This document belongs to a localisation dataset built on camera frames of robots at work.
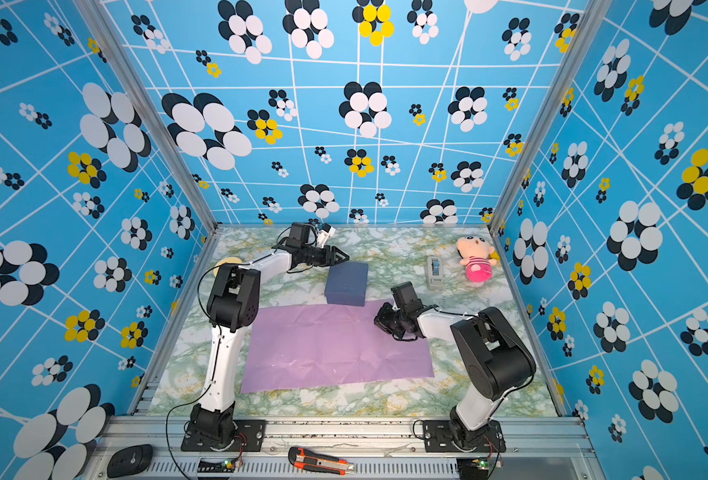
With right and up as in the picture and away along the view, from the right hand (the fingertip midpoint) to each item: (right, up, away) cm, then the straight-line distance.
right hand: (375, 321), depth 94 cm
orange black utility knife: (-18, -27, -24) cm, 41 cm away
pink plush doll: (+36, +22, +9) cm, 43 cm away
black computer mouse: (-58, -26, -26) cm, 69 cm away
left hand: (-10, +20, +9) cm, 24 cm away
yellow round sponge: (-51, +19, +14) cm, 56 cm away
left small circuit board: (-39, -30, -22) cm, 54 cm away
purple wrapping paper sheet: (-26, -8, -1) cm, 28 cm away
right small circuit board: (+22, -29, -24) cm, 44 cm away
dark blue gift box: (-9, +11, +2) cm, 15 cm away
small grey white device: (+21, +15, +8) cm, 27 cm away
